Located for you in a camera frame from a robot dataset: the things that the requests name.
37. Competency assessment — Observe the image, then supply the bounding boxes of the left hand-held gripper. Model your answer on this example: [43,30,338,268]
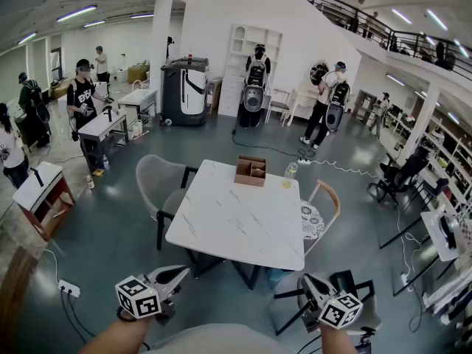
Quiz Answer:
[114,265,191,326]

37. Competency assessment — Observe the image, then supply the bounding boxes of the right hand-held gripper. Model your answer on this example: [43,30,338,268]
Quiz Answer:
[298,273,364,333]

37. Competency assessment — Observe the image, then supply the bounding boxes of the brown wooden compartment box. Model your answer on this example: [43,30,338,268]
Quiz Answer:
[234,155,268,188]

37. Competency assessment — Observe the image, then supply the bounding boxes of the person's left forearm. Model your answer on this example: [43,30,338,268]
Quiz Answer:
[79,313,156,354]

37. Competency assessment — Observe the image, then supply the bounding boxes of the black table base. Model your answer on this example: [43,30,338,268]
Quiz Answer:
[186,249,274,291]

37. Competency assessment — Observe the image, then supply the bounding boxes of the floral seat cushion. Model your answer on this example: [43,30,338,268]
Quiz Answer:
[300,200,325,240]

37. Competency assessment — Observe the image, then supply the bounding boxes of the grey upholstered chair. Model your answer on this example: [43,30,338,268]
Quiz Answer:
[135,154,200,251]

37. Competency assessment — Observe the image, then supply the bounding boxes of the wooden back chair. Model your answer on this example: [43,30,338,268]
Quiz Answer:
[300,179,341,257]

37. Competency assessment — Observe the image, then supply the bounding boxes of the clear bottle green band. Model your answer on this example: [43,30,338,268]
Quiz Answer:
[282,162,299,190]

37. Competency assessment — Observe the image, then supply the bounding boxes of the black office chair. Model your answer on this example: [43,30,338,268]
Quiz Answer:
[367,146,431,208]

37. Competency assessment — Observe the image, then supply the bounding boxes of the white top red cabinet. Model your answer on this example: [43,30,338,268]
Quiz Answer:
[12,160,77,243]

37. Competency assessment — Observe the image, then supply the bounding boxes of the dark grey white machine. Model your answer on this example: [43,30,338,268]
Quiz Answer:
[160,56,210,127]

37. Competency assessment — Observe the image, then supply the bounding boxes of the white sink table arched faucet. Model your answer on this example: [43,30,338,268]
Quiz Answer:
[117,80,159,125]

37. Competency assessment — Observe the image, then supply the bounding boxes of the black white backpack rig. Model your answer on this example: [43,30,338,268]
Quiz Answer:
[242,55,267,116]
[325,80,351,132]

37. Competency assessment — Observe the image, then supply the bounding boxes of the white chair dark seat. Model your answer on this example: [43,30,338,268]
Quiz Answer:
[265,88,294,127]

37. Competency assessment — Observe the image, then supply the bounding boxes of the narrow wooden cabinet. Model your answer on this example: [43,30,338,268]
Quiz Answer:
[208,76,223,115]

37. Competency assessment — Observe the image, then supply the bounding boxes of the white vanity with oval mirror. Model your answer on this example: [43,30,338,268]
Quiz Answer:
[286,59,331,127]

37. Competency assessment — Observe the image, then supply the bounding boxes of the white shelf cabinet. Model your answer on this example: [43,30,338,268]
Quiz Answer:
[218,23,284,118]

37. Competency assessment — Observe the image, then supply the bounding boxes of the black balcony railing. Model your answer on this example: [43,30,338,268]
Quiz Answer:
[283,0,472,72]

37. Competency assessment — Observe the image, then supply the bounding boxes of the black frame chair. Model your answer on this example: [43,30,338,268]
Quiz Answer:
[272,270,383,337]

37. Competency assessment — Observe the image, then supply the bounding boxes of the white coiled cable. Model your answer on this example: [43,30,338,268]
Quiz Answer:
[309,159,381,179]

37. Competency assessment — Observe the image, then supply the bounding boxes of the white desk black frame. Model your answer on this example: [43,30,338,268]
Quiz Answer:
[378,210,471,296]

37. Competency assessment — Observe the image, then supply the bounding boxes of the black floor cable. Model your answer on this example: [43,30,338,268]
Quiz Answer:
[231,116,316,159]

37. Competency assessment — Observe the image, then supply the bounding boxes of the white sink table grey frame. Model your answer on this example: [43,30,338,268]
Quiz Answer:
[77,105,130,175]

